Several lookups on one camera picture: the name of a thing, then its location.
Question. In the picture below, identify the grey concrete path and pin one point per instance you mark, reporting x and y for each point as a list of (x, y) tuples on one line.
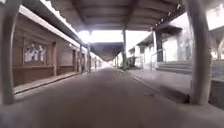
[(106, 100)]

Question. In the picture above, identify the brown building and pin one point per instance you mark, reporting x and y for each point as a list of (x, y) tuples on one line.
[(63, 56)]

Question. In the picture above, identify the dark canopy roof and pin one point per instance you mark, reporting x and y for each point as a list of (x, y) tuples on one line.
[(110, 13)]

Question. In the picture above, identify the grey side pavement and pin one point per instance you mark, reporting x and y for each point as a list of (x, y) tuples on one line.
[(166, 81)]

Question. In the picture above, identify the pale building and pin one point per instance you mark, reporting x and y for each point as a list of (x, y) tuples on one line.
[(171, 46)]

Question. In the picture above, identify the grey concrete steps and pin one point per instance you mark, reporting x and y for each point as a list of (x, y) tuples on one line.
[(175, 66)]

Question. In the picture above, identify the pale pavement strip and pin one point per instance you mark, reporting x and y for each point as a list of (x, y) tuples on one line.
[(40, 83)]

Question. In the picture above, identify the grey canopy post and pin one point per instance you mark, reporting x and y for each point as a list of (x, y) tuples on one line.
[(88, 60), (7, 66), (124, 50), (200, 66)]

